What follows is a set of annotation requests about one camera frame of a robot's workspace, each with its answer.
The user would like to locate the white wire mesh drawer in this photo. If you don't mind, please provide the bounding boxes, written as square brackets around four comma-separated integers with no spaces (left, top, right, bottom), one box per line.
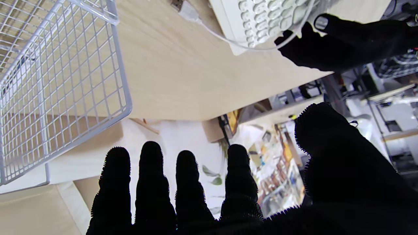
[0,0,133,186]

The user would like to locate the cream keyboard cable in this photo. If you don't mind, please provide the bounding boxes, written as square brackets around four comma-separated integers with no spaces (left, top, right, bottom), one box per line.
[170,0,317,52]

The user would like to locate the brown plant pot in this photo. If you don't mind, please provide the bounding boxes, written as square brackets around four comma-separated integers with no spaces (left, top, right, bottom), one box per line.
[201,118,226,143]

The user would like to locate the broad-leaf green plant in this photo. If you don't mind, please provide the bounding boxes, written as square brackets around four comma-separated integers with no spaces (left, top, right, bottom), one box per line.
[201,144,229,216]

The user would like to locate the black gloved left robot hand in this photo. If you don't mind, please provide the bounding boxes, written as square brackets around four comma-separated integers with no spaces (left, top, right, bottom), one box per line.
[274,13,418,72]

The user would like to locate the cream round-key keyboard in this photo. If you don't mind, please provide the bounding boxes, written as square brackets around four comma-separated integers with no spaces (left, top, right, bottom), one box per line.
[209,0,340,56]

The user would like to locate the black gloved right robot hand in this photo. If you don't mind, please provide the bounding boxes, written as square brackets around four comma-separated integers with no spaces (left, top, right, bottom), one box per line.
[86,102,418,235]

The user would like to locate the cluttered background workshop shelves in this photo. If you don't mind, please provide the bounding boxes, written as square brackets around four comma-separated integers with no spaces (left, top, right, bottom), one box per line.
[219,49,418,217]

